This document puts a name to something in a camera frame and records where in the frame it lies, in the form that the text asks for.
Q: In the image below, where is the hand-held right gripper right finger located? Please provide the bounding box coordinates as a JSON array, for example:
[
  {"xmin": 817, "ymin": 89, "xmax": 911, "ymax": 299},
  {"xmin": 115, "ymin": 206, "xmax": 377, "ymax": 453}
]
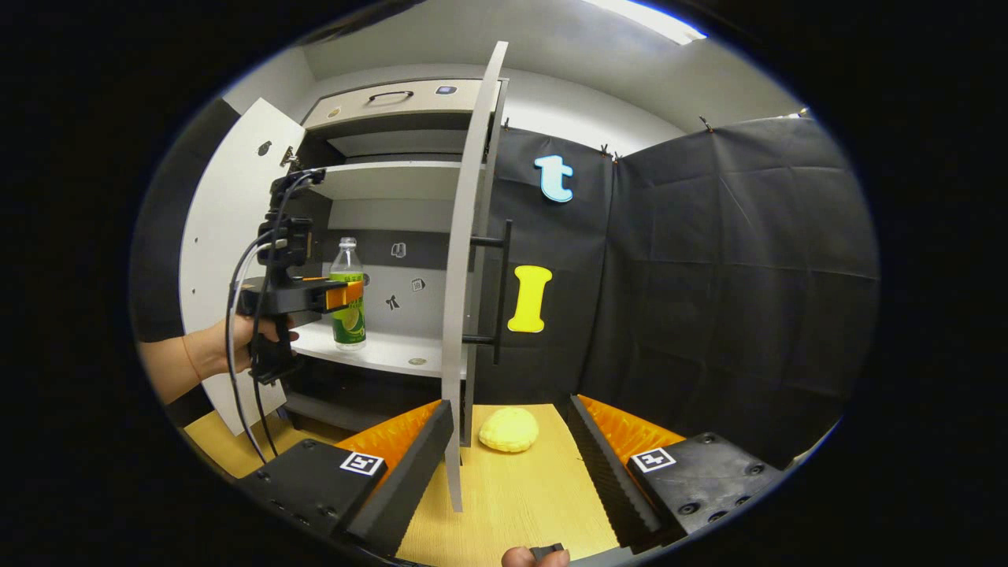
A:
[{"xmin": 567, "ymin": 394, "xmax": 787, "ymax": 552}]

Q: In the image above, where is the green label plastic bottle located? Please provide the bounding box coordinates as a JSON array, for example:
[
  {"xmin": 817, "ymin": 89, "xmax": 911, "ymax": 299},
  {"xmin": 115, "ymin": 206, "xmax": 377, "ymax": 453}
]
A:
[{"xmin": 329, "ymin": 237, "xmax": 368, "ymax": 352}]

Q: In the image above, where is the grey and white cabinet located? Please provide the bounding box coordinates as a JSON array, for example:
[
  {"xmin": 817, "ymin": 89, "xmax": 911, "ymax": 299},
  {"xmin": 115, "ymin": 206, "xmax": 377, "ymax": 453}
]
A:
[{"xmin": 280, "ymin": 77, "xmax": 511, "ymax": 450}]

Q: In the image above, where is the grey cable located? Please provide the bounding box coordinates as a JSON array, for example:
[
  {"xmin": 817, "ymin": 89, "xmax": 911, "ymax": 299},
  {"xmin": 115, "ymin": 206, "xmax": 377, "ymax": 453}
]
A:
[{"xmin": 225, "ymin": 232, "xmax": 272, "ymax": 465}]

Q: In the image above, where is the black backdrop cloth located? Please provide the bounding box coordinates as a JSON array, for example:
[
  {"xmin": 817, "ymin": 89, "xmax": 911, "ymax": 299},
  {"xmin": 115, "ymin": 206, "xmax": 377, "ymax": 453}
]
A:
[{"xmin": 130, "ymin": 98, "xmax": 880, "ymax": 469}]

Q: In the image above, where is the long ceiling light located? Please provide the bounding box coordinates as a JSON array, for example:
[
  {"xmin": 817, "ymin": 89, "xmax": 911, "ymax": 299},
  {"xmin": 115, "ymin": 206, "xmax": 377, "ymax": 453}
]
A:
[{"xmin": 583, "ymin": 0, "xmax": 707, "ymax": 46}]

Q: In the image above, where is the white cabinet door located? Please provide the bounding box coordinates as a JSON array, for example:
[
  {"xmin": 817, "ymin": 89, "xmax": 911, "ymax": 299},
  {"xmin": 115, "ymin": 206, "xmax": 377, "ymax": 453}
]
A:
[
  {"xmin": 180, "ymin": 97, "xmax": 308, "ymax": 436},
  {"xmin": 439, "ymin": 41, "xmax": 514, "ymax": 513}
]

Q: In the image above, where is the yellow lumpy ball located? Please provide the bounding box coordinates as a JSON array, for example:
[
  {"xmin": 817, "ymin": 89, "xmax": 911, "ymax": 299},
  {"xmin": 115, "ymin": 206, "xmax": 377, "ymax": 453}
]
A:
[{"xmin": 478, "ymin": 406, "xmax": 541, "ymax": 454}]

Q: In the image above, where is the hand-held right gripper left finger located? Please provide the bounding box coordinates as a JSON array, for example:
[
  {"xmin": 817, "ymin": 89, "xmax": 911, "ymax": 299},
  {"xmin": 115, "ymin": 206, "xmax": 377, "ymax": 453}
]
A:
[{"xmin": 236, "ymin": 399, "xmax": 455, "ymax": 556}]

